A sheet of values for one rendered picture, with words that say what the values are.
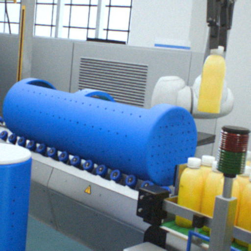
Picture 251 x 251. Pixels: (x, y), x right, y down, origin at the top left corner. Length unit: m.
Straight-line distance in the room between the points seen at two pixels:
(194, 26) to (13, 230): 3.28
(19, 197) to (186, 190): 0.53
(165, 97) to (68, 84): 1.80
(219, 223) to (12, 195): 0.70
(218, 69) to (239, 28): 3.08
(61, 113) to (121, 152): 0.36
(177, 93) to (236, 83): 2.29
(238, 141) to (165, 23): 3.57
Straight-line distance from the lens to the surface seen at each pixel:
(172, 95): 2.27
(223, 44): 1.54
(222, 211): 1.11
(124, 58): 3.60
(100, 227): 1.79
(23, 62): 2.88
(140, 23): 4.73
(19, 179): 1.54
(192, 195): 1.43
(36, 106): 2.00
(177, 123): 1.65
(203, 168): 1.49
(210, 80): 1.48
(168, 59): 3.39
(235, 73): 4.54
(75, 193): 1.84
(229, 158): 1.06
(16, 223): 1.59
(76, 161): 1.85
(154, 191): 1.42
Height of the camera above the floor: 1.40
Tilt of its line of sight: 9 degrees down
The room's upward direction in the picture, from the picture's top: 6 degrees clockwise
